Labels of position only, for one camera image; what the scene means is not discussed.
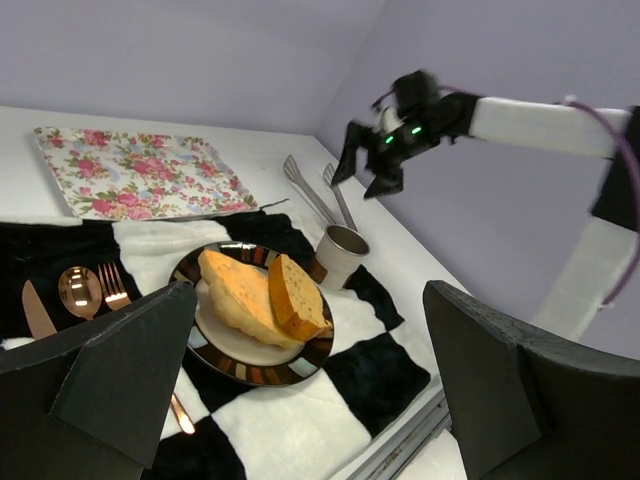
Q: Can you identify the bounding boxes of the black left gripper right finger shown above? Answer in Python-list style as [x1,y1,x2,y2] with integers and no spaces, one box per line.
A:
[423,280,639,479]

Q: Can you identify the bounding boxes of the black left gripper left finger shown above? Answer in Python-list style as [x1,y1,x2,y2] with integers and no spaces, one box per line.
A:
[1,282,197,479]

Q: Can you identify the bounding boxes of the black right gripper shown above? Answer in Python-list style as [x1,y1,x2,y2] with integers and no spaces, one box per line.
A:
[331,70,475,199]

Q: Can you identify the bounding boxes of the silver metal tongs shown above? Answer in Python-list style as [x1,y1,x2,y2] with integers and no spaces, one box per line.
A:
[282,155,357,231]

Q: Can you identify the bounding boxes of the yellow oval bread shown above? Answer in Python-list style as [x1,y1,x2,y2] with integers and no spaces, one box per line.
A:
[198,250,304,348]

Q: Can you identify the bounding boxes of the brown round bread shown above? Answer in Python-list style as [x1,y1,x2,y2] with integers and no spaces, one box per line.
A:
[268,254,332,342]

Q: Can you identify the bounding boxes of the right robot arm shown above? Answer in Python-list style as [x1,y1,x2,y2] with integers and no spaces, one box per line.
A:
[331,70,639,341]

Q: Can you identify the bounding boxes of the copper knife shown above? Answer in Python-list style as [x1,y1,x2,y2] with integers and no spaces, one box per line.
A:
[21,280,57,340]

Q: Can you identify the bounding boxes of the copper fork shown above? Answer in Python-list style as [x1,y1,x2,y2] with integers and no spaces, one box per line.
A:
[98,262,195,435]

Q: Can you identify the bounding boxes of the copper spoon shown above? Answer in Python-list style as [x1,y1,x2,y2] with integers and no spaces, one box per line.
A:
[58,266,102,320]

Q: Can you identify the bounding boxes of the black white checkered cloth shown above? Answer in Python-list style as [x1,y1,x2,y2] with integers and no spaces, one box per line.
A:
[1,212,431,479]

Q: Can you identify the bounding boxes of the dark rimmed round plate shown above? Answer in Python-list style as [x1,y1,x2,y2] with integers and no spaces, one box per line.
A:
[170,241,334,386]

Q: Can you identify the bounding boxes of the metal cup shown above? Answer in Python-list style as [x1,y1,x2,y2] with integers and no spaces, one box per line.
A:
[309,224,370,291]

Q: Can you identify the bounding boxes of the floral rectangular tray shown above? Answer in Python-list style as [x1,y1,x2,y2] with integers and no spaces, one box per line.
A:
[34,127,258,220]

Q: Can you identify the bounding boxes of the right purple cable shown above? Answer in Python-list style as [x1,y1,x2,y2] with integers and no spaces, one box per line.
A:
[369,82,640,307]

